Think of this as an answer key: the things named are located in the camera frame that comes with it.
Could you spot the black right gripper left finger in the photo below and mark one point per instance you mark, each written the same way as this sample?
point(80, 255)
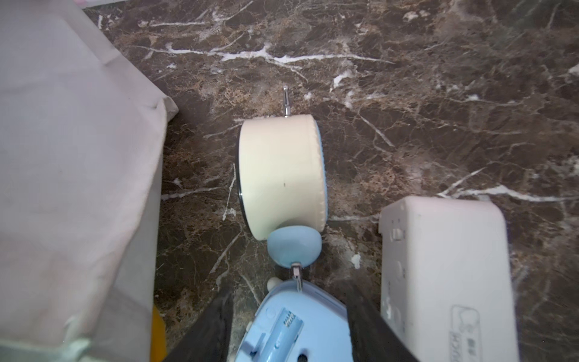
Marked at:
point(208, 339)

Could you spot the white square alarm clock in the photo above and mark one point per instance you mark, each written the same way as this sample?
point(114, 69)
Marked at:
point(446, 280)

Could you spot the light blue alarm clock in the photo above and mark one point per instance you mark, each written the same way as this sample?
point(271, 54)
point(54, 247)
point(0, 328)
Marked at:
point(293, 325)

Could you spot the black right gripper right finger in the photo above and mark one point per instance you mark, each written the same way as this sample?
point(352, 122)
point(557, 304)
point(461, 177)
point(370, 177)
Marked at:
point(371, 337)

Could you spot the white canvas tote bag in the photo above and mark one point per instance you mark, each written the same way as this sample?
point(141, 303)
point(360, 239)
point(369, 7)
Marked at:
point(82, 136)

